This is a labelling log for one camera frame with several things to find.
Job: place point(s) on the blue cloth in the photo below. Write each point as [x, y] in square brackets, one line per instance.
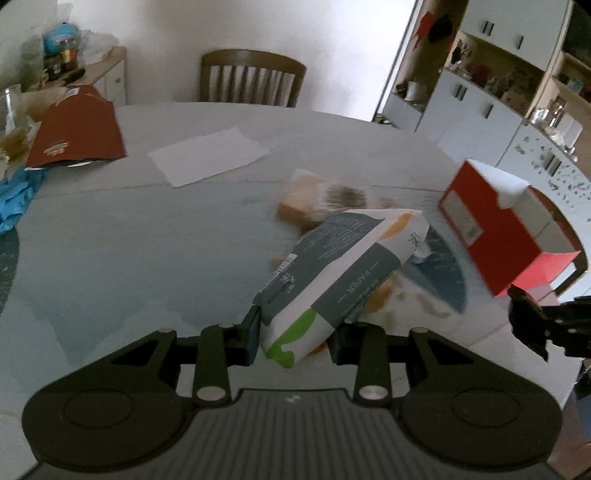
[18, 196]

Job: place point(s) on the blue round package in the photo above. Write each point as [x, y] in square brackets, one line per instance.
[62, 39]

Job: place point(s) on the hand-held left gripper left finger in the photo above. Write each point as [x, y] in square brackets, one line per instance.
[252, 336]

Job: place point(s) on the cotton swab packet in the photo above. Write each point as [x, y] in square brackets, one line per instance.
[351, 198]

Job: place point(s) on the red cardboard box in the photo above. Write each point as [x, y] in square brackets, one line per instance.
[485, 230]

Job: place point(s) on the red paper decoration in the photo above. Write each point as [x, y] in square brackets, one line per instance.
[434, 27]

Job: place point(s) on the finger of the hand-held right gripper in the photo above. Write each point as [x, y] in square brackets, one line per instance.
[526, 318]
[570, 325]

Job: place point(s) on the white paper sheet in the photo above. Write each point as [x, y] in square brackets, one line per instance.
[207, 154]

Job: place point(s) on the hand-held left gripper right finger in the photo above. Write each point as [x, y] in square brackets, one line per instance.
[335, 345]

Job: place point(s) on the white grey paper packet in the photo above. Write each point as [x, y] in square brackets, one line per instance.
[323, 277]

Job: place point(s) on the glass jar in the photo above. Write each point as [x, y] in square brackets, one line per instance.
[11, 124]

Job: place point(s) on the wooden chair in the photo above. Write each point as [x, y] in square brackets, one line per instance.
[251, 76]

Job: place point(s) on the white plastic bag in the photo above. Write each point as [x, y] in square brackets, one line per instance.
[97, 44]

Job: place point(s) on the beige block in wrapper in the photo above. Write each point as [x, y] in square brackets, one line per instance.
[300, 203]

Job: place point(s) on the white wall cabinet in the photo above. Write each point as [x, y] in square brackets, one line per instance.
[485, 106]

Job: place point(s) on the white sideboard with wooden top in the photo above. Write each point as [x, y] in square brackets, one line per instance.
[113, 74]

